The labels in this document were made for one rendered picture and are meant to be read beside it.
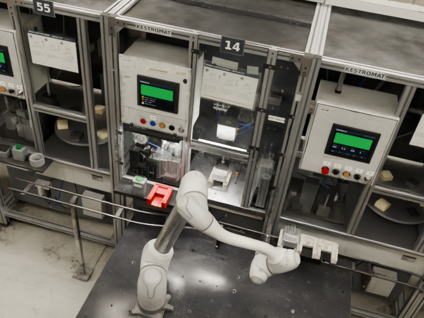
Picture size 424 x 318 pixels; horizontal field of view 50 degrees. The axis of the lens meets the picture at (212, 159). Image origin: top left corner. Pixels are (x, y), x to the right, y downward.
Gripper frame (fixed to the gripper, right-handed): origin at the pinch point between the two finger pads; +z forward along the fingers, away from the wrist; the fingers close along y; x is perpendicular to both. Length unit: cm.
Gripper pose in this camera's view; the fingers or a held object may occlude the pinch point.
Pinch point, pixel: (269, 226)
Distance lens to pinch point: 278.0
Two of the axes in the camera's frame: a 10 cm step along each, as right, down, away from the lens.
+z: 2.6, -5.9, 7.6
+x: -9.6, -2.3, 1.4
